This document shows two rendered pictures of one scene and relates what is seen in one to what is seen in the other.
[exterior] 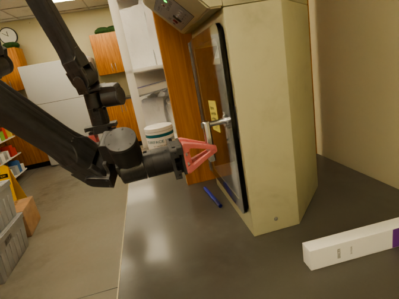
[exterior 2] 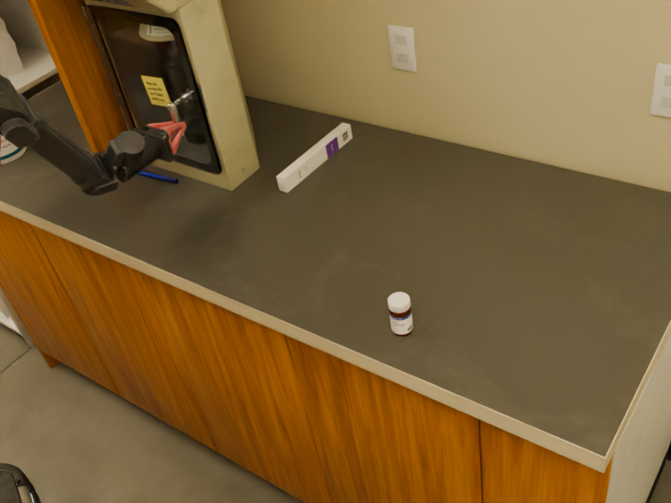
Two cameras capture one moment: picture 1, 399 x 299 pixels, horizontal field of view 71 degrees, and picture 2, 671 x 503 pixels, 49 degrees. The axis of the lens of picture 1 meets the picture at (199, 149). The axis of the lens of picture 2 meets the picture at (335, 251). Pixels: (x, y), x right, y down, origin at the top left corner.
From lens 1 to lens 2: 124 cm
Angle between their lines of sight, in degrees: 41
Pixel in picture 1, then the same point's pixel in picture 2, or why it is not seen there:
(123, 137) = (133, 140)
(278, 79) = (223, 52)
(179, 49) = (62, 12)
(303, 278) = (285, 199)
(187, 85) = (81, 54)
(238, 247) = (226, 203)
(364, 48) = not seen: outside the picture
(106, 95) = not seen: outside the picture
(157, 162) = (150, 153)
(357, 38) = not seen: outside the picture
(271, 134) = (227, 99)
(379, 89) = (281, 21)
